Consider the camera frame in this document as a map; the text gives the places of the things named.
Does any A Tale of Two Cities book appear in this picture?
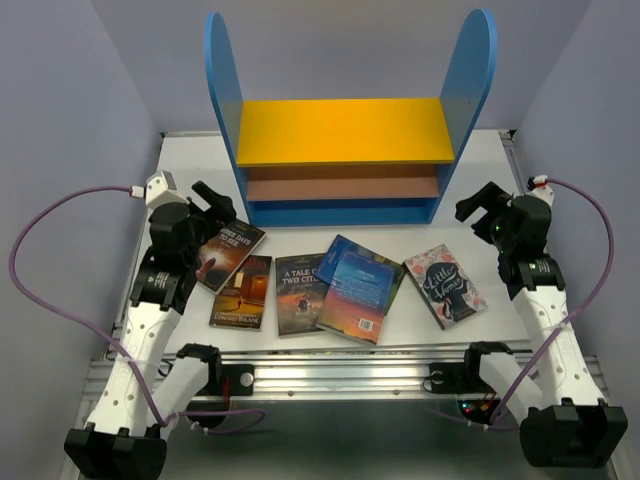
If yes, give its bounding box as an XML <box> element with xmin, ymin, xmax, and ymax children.
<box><xmin>275</xmin><ymin>253</ymin><xmax>329</xmax><ymax>338</ymax></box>

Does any Animal Farm book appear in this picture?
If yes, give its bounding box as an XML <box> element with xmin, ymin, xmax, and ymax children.
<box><xmin>315</xmin><ymin>235</ymin><xmax>405</xmax><ymax>313</ymax></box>

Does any Jane Eyre book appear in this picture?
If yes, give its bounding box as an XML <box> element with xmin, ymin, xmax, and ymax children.
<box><xmin>317</xmin><ymin>251</ymin><xmax>394</xmax><ymax>345</ymax></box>

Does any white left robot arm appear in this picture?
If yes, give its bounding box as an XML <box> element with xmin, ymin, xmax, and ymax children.
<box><xmin>64</xmin><ymin>178</ymin><xmax>236</xmax><ymax>479</ymax></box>

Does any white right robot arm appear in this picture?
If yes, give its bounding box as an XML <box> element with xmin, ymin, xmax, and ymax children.
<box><xmin>423</xmin><ymin>175</ymin><xmax>628</xmax><ymax>468</ymax></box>

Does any Three Days to See book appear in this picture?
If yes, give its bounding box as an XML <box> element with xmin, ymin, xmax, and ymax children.
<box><xmin>196</xmin><ymin>219</ymin><xmax>266</xmax><ymax>294</ymax></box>

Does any Little Women book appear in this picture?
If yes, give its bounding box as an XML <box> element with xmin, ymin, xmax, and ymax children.
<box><xmin>403</xmin><ymin>244</ymin><xmax>487</xmax><ymax>330</ymax></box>

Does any orange Leonard Tolane book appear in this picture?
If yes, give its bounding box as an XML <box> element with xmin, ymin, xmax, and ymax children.
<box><xmin>209</xmin><ymin>255</ymin><xmax>272</xmax><ymax>332</ymax></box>

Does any blue yellow wooden bookshelf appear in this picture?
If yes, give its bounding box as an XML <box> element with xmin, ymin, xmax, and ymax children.
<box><xmin>204</xmin><ymin>8</ymin><xmax>497</xmax><ymax>227</ymax></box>

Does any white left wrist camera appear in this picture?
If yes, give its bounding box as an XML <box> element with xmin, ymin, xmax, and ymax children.
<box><xmin>144</xmin><ymin>170</ymin><xmax>183</xmax><ymax>209</ymax></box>

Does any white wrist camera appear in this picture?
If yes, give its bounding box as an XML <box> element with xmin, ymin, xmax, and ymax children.
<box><xmin>527</xmin><ymin>175</ymin><xmax>554</xmax><ymax>207</ymax></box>
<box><xmin>144</xmin><ymin>170</ymin><xmax>183</xmax><ymax>209</ymax></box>

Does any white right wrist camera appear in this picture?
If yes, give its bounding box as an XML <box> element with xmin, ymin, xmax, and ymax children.
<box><xmin>527</xmin><ymin>175</ymin><xmax>554</xmax><ymax>207</ymax></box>

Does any aluminium mounting rail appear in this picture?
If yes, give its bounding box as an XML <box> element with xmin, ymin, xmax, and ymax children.
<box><xmin>221</xmin><ymin>344</ymin><xmax>493</xmax><ymax>403</ymax></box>

